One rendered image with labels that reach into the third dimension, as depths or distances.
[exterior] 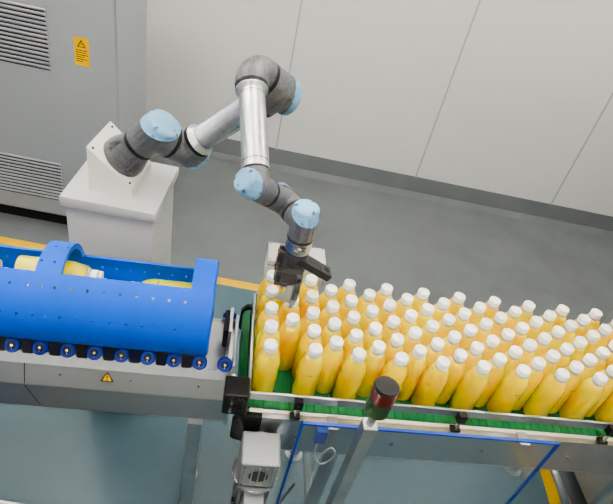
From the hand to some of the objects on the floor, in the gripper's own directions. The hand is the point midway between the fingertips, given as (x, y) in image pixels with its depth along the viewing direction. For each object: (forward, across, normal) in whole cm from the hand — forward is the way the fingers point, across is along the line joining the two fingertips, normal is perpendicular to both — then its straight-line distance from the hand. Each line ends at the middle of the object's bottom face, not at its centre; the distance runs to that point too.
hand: (292, 299), depth 171 cm
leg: (+111, +13, -25) cm, 114 cm away
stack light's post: (+111, +42, +20) cm, 120 cm away
